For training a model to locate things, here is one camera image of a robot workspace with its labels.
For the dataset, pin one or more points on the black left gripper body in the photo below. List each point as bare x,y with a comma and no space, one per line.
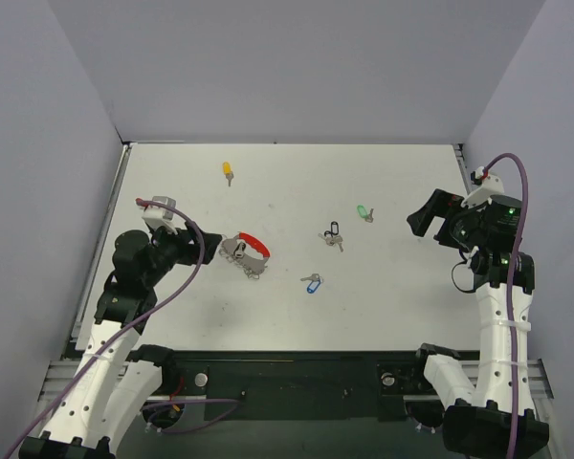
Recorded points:
192,246

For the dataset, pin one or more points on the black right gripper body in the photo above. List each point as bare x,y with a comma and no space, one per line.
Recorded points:
443,222

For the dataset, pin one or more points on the metal key organiser red handle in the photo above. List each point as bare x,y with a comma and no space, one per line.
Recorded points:
246,252

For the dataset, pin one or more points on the key with blue tag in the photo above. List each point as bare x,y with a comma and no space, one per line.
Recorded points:
314,281

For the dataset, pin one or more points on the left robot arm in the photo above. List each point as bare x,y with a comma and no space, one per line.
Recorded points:
113,379

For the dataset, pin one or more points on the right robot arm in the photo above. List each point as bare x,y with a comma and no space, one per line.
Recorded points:
495,416

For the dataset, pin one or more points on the keys with black tags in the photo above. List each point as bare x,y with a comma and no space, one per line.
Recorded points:
332,236

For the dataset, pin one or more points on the key with yellow tag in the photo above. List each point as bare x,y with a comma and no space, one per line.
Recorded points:
227,171

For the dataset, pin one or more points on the key with green tag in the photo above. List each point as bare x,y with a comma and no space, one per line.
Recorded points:
365,214

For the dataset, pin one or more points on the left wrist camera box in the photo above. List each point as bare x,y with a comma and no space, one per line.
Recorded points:
157,217

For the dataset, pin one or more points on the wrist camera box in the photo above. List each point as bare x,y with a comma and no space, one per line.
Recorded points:
486,185
157,217

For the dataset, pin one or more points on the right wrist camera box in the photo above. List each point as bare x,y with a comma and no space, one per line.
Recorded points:
486,185

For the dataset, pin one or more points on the aluminium front rail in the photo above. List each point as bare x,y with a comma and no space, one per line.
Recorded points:
59,373

